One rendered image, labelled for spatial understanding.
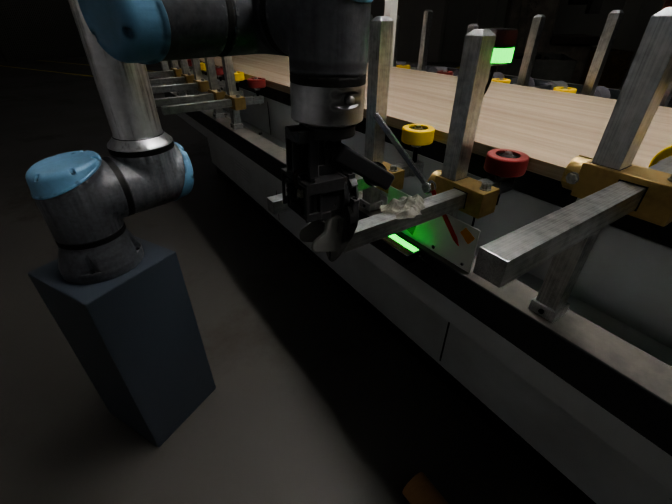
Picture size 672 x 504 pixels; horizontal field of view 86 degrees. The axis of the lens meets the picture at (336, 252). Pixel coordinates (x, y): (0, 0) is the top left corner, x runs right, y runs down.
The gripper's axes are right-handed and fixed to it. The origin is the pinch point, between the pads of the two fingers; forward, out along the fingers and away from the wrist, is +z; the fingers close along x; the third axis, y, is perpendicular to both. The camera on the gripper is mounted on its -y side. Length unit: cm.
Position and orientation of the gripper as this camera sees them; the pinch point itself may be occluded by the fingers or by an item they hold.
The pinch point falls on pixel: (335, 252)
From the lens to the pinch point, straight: 56.7
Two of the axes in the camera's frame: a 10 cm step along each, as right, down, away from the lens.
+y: -8.3, 2.7, -4.8
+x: 5.5, 4.6, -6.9
